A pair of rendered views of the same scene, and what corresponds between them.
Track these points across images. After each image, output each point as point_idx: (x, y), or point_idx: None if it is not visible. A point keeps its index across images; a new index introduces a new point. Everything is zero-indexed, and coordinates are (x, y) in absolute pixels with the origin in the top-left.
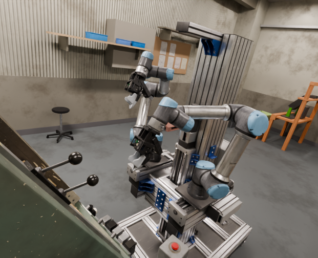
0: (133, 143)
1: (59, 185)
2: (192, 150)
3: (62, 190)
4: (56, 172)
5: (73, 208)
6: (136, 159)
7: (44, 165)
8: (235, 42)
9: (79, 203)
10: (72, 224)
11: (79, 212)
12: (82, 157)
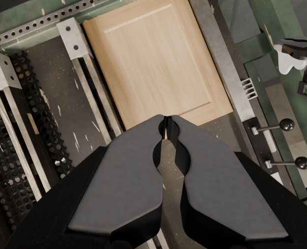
0: None
1: (100, 78)
2: None
3: (258, 133)
4: (0, 66)
5: (238, 102)
6: None
7: (118, 126)
8: None
9: (81, 17)
10: None
11: (114, 24)
12: None
